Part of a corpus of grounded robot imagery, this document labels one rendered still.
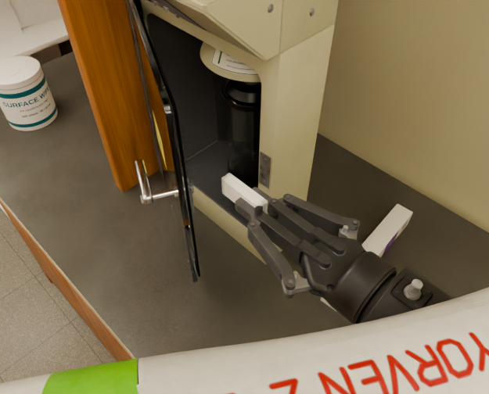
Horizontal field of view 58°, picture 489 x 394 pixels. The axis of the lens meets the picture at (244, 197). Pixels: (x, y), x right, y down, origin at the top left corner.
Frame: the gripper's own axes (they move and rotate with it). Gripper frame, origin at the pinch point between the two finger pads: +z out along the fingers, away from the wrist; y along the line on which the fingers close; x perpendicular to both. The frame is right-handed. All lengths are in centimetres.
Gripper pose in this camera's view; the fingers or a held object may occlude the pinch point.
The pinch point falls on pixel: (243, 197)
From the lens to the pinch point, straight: 56.0
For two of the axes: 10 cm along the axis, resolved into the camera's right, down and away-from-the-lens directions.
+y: -7.1, 5.2, -4.7
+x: -0.1, 6.7, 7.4
